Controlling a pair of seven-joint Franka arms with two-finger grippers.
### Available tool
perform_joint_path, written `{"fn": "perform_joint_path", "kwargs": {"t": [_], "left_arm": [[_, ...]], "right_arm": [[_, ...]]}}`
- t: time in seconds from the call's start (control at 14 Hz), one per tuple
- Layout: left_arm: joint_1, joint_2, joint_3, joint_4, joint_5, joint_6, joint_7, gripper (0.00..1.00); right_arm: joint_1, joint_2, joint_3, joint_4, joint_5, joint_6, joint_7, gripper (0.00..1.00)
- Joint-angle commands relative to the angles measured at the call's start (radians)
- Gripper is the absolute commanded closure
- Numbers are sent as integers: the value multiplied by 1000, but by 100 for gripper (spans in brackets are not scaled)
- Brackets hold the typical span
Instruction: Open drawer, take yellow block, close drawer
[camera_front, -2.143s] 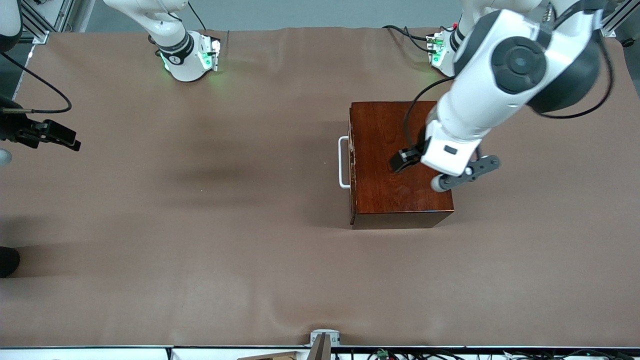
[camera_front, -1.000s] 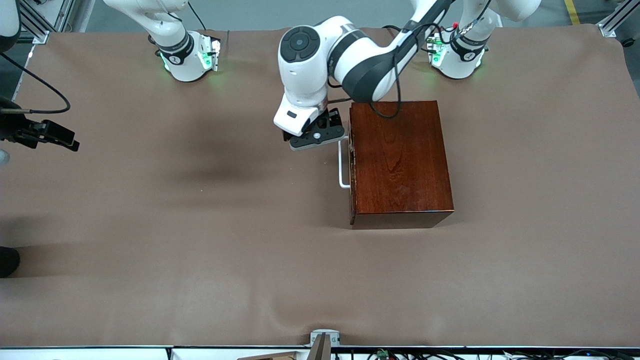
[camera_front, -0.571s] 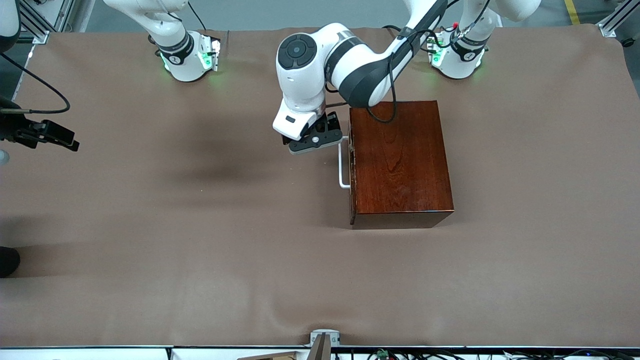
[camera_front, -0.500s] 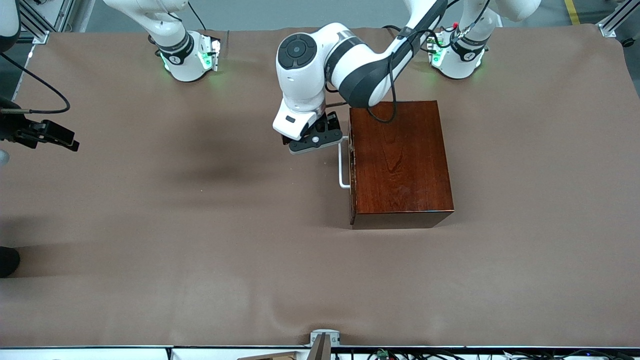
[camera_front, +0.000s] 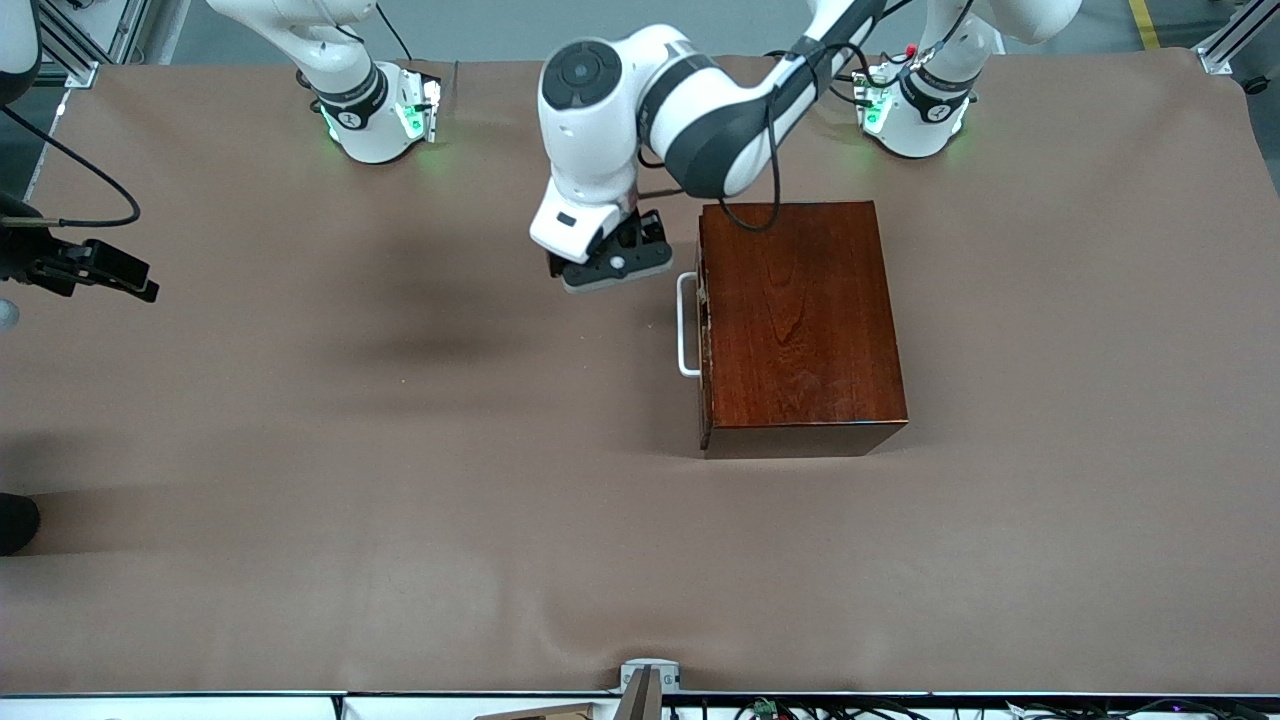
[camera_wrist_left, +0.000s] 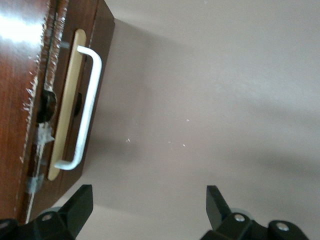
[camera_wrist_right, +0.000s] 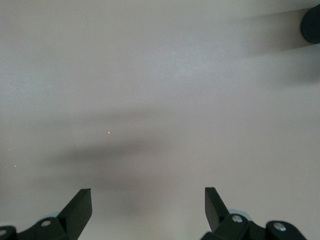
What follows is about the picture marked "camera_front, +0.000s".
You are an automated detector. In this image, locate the tan board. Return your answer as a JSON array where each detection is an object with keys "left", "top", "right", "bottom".
[{"left": 475, "top": 702, "right": 601, "bottom": 720}]

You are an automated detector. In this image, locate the dark red wooden cabinet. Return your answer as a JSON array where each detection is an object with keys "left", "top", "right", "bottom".
[{"left": 698, "top": 200, "right": 909, "bottom": 461}]

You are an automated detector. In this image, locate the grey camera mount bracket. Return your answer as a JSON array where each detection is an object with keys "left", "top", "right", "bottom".
[{"left": 618, "top": 657, "right": 683, "bottom": 720}]

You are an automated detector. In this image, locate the black base cable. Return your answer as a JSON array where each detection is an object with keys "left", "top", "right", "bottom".
[{"left": 375, "top": 0, "right": 413, "bottom": 61}]

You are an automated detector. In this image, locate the light wood drawer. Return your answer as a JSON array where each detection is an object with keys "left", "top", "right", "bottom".
[{"left": 697, "top": 207, "right": 714, "bottom": 451}]

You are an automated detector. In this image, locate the aluminium frame profile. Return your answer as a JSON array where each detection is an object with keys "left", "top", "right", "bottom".
[
  {"left": 1195, "top": 0, "right": 1280, "bottom": 77},
  {"left": 40, "top": 0, "right": 191, "bottom": 89}
]

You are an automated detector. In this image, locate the table cover sheet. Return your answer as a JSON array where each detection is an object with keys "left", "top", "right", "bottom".
[{"left": 0, "top": 50, "right": 1280, "bottom": 697}]

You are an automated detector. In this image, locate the black round object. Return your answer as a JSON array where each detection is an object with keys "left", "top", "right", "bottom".
[{"left": 0, "top": 493, "right": 41, "bottom": 557}]

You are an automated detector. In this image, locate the white drawer handle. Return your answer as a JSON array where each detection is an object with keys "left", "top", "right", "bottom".
[{"left": 677, "top": 272, "right": 703, "bottom": 378}]

